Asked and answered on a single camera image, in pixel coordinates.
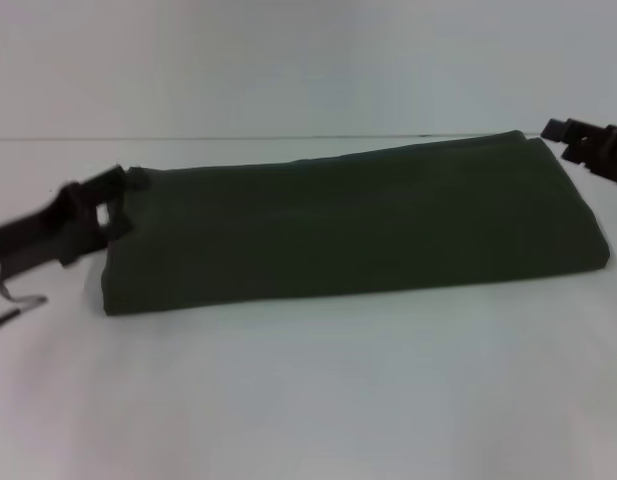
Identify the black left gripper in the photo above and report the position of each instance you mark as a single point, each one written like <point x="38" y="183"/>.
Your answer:
<point x="43" y="230"/>

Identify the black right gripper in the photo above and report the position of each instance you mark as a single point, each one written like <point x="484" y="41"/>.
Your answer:
<point x="605" y="155"/>

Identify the dark green t-shirt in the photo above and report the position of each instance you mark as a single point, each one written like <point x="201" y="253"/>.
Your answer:
<point x="338" y="225"/>

